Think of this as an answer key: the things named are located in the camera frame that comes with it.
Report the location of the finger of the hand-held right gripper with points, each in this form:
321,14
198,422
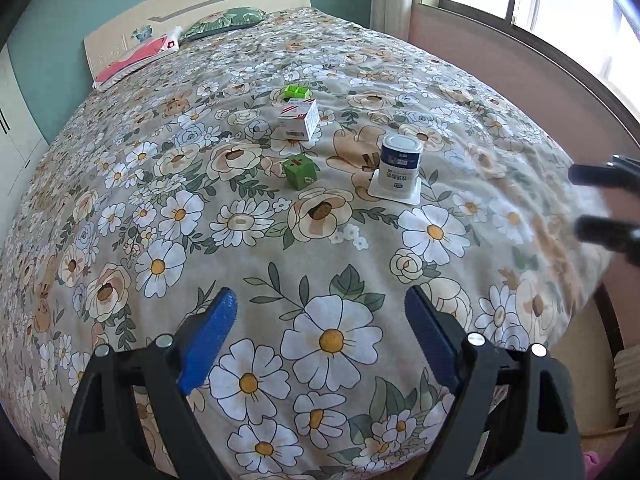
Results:
605,234
600,172

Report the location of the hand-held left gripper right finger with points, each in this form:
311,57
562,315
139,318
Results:
432,340

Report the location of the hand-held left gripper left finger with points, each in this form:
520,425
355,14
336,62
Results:
207,345

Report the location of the green cube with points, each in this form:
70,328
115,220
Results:
299,172

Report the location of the small white cardboard box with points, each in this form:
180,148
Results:
300,120

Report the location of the light green box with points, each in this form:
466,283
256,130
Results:
296,93

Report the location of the floral printed blanket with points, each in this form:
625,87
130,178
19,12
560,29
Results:
300,260

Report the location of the white ribbed object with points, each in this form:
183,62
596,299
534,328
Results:
627,380

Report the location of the dark framed window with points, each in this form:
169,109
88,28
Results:
550,5

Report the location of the white wardrobe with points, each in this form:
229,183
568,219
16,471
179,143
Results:
20,135

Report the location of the pink white pillow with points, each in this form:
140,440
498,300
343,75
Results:
135,55

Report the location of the green floral pillow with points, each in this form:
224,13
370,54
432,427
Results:
225,21

